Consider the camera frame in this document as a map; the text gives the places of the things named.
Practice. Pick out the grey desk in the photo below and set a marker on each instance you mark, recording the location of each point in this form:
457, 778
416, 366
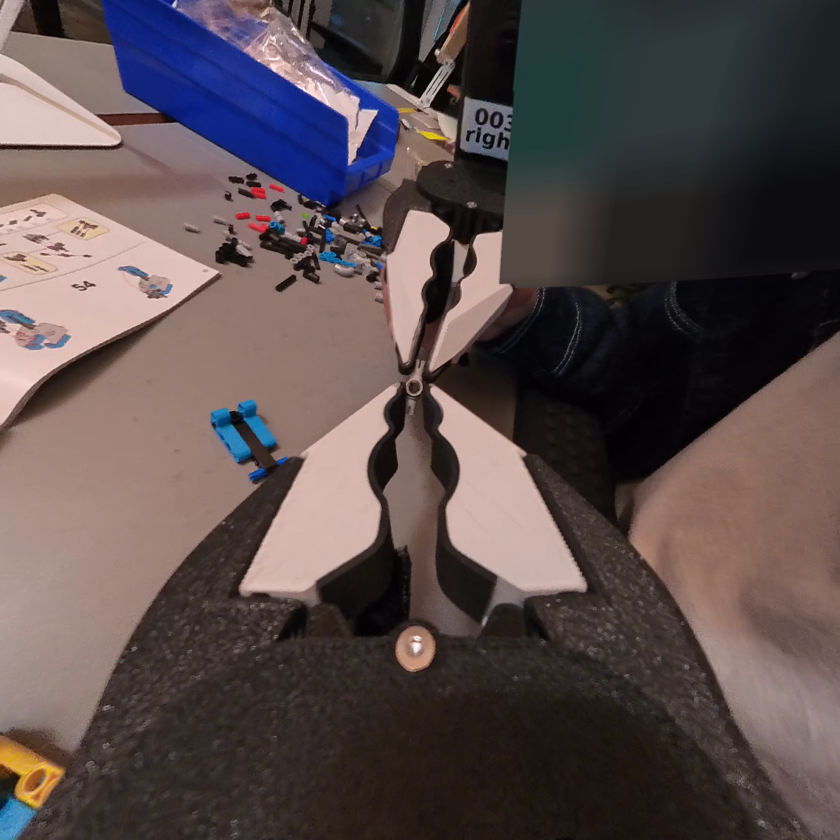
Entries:
131, 525

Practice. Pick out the grey connector with black pin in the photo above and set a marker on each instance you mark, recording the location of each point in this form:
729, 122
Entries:
413, 387

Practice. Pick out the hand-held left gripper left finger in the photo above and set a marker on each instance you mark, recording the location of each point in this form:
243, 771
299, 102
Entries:
321, 518

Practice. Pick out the open instruction booklet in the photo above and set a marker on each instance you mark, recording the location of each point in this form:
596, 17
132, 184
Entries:
79, 295

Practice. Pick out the pile of small brick parts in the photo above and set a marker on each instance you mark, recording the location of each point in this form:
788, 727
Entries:
315, 236

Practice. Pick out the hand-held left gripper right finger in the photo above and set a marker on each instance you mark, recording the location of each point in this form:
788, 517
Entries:
512, 518

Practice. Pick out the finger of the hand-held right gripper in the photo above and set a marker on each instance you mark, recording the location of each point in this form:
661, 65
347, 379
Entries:
407, 275
479, 308

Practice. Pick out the dark denim jeans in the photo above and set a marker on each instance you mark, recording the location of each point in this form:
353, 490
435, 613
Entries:
656, 367

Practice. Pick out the blue beams black axle assembly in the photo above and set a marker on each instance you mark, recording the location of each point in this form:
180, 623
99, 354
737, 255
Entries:
243, 433

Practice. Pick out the blue yellow brick vehicle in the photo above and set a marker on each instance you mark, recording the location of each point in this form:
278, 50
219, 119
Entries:
33, 781

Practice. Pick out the clear plastic bag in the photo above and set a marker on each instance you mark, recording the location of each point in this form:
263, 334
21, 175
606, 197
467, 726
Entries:
289, 59

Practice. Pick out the blue plastic bin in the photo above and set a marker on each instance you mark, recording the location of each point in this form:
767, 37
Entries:
216, 85

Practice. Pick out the white stand base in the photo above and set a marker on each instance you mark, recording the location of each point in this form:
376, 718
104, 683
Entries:
46, 111

